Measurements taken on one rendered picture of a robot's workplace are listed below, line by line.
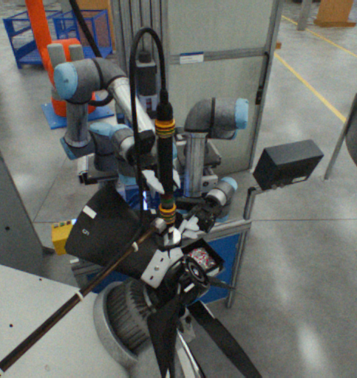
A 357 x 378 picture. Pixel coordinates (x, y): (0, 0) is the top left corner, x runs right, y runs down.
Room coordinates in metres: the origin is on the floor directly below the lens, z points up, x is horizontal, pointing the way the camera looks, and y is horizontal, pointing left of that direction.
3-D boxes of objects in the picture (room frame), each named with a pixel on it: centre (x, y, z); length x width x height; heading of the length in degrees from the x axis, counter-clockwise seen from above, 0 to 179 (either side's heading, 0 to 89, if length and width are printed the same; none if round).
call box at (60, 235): (0.81, 0.43, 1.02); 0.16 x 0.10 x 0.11; 109
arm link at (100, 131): (1.32, 0.39, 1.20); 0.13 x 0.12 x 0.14; 127
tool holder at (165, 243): (0.56, 0.03, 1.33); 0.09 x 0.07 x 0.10; 144
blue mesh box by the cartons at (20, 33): (7.32, 3.15, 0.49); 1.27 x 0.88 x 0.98; 1
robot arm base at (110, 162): (1.32, 0.38, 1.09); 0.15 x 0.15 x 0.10
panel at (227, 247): (0.94, 0.05, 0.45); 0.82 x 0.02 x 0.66; 109
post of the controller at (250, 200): (1.08, -0.35, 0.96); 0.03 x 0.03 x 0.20; 19
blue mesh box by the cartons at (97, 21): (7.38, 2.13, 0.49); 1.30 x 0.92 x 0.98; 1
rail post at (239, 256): (1.08, -0.35, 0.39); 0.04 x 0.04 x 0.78; 19
